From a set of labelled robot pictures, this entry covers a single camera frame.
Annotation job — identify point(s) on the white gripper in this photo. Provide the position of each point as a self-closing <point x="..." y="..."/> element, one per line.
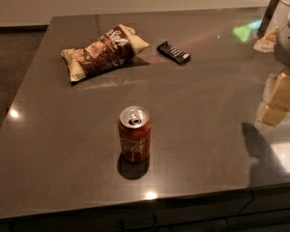
<point x="288" y="45"/>

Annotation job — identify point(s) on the red coke can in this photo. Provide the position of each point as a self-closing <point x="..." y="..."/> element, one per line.
<point x="134" y="128"/>

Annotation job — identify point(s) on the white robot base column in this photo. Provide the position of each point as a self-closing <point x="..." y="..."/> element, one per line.
<point x="281" y="12"/>

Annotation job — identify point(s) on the brown chip bag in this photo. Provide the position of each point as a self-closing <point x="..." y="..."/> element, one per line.
<point x="110" y="51"/>

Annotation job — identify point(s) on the dark box in corner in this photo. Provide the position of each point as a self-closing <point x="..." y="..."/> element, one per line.
<point x="267" y="18"/>

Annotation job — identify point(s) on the black candy bar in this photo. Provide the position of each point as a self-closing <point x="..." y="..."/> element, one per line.
<point x="171" y="52"/>

